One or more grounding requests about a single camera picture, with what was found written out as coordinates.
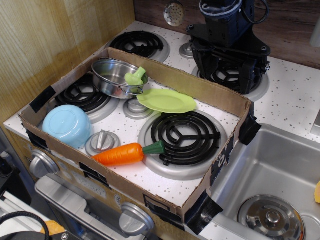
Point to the steel pot lid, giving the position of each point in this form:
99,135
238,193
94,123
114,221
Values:
272,217

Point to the green toy broccoli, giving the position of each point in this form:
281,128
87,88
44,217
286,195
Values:
135,79

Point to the orange toy carrot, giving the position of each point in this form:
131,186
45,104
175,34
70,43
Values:
128,154

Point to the silver stovetop knob centre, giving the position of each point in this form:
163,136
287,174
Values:
136,111

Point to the right silver oven knob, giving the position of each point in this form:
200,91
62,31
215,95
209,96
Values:
134,221

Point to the silver oven knob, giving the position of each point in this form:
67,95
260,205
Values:
42,165
134,221

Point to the silver oven door handle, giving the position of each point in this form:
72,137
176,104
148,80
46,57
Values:
82,219

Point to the silver stovetop knob front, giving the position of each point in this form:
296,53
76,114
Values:
101,142

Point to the hanging steel strainer spoon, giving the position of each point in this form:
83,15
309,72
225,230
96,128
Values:
174,13

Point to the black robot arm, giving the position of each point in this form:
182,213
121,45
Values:
226,4

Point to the light blue upturned bowl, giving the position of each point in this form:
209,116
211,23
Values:
69,124

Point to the orange object bottom left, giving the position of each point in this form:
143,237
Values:
54,227

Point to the light green plastic plate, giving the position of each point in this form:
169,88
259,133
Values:
167,101

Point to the left silver oven knob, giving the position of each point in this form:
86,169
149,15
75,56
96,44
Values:
42,165

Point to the front left black burner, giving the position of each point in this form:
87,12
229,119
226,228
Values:
84,95

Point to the black burner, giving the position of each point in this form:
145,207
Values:
229,76
84,95
142,43
192,141

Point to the stainless steel sink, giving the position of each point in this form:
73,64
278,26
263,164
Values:
275,163

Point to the back left black burner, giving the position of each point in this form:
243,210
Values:
142,43

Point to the small steel pan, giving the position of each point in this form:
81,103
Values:
109,78

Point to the orange object in sink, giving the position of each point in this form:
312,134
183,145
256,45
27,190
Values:
317,193

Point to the back right black burner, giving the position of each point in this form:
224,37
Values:
229,76

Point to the silver stovetop knob back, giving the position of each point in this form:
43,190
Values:
186,51

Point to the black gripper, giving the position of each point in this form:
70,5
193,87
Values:
230,31

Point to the front right black burner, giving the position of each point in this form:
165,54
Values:
192,141

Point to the brown cardboard fence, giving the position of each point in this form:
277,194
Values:
181,209

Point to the silver stovetop knob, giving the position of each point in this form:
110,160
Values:
136,111
186,51
101,142

